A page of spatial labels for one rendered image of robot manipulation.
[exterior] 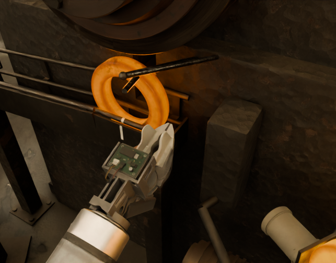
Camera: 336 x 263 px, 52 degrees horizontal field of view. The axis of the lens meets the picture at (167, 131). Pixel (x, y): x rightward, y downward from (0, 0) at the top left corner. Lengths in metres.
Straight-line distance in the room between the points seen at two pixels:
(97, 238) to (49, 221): 0.98
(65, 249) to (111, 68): 0.36
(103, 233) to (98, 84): 0.35
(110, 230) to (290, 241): 0.29
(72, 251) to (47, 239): 0.92
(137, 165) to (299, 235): 0.28
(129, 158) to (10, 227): 1.04
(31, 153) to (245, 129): 1.35
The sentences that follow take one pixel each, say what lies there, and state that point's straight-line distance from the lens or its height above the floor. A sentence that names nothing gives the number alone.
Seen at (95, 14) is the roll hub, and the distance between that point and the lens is 0.52.
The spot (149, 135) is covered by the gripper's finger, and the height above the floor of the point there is 0.76.
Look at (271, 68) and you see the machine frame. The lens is 0.64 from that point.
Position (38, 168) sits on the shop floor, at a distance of 1.72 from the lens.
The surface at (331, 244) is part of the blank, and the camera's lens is 0.55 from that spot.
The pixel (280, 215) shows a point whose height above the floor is 0.69.
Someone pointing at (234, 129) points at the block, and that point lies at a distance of 0.60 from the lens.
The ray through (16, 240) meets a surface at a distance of 1.49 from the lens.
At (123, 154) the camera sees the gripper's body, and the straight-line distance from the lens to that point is 0.56.
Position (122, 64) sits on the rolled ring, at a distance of 0.68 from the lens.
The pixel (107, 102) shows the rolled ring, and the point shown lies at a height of 0.73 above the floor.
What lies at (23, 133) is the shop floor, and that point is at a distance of 1.93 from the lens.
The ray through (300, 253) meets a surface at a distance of 0.57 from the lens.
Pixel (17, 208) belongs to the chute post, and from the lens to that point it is 1.58.
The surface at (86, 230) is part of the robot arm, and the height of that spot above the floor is 0.74.
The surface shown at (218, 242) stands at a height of 0.58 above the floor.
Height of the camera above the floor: 1.18
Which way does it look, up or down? 41 degrees down
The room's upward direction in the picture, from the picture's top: straight up
